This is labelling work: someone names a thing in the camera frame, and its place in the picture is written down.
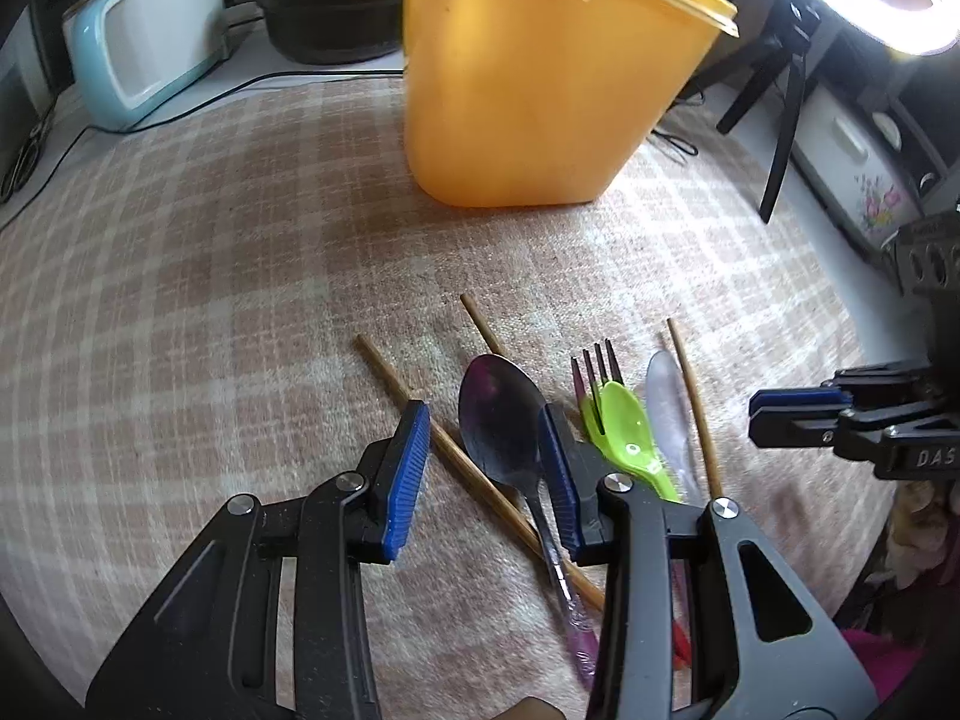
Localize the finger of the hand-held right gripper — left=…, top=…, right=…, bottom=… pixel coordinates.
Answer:
left=748, top=409, right=901, bottom=460
left=748, top=364, right=938, bottom=415

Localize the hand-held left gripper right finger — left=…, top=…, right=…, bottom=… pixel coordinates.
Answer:
left=536, top=403, right=878, bottom=720

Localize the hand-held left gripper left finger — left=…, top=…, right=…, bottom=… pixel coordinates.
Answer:
left=86, top=399, right=432, bottom=720

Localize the wooden chopstick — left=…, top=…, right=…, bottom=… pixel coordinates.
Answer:
left=666, top=317, right=725, bottom=502
left=355, top=334, right=605, bottom=612
left=460, top=294, right=507, bottom=357

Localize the green plastic spoon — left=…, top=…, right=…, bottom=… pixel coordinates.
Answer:
left=583, top=381, right=683, bottom=503

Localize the metal fork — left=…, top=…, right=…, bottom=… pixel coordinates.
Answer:
left=570, top=339, right=625, bottom=421

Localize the clear plastic spoon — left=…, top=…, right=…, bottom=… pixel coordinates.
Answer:
left=645, top=350, right=706, bottom=507

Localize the orange plastic container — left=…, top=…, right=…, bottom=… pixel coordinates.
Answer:
left=403, top=0, right=740, bottom=209

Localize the person's right hand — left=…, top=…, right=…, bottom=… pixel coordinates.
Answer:
left=889, top=480, right=960, bottom=587

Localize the white floral appliance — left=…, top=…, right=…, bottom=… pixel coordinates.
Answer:
left=791, top=86, right=927, bottom=256

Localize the checked tablecloth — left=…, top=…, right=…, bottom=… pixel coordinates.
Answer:
left=0, top=79, right=901, bottom=720

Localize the black tripod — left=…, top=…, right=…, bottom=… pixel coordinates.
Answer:
left=716, top=0, right=826, bottom=224

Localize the black cooking pot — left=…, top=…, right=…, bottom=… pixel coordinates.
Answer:
left=235, top=0, right=407, bottom=65

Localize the light blue toaster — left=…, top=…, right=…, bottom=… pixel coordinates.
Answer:
left=62, top=0, right=226, bottom=130

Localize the black ring light cable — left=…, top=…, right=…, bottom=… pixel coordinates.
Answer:
left=649, top=86, right=706, bottom=160

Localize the black power cable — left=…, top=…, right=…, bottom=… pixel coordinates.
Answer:
left=0, top=69, right=407, bottom=230

